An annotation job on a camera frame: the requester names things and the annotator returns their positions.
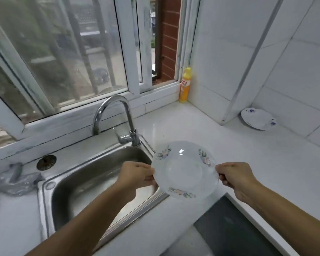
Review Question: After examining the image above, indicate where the yellow spray bottle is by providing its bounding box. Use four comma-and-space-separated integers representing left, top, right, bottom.
179, 67, 192, 103

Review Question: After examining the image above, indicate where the black stove top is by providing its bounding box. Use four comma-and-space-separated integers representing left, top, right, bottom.
193, 195, 284, 256

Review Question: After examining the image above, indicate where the person's left forearm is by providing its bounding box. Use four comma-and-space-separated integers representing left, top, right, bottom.
24, 181, 136, 256

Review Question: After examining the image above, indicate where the person's right forearm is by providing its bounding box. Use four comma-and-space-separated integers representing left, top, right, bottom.
234, 179, 320, 256

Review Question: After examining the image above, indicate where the chrome faucet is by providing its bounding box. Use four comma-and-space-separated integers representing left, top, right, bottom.
92, 94, 142, 147

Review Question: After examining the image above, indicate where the white floral plate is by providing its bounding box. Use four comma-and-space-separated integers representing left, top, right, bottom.
151, 141, 220, 199

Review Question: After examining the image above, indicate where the white plate with blue flowers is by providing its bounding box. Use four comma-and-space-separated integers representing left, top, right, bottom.
241, 108, 277, 130

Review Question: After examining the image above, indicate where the person's right hand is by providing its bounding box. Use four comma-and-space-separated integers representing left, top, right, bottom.
215, 162, 259, 203

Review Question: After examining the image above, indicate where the white window frame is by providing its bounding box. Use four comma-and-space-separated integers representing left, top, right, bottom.
0, 0, 200, 163

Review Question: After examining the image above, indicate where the clear plastic bag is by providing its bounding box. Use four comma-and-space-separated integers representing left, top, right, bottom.
0, 162, 44, 196

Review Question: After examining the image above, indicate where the stainless steel sink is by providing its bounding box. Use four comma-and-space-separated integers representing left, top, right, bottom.
36, 134, 169, 252

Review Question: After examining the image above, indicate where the person's left hand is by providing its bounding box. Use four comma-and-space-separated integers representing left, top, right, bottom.
114, 161, 156, 202

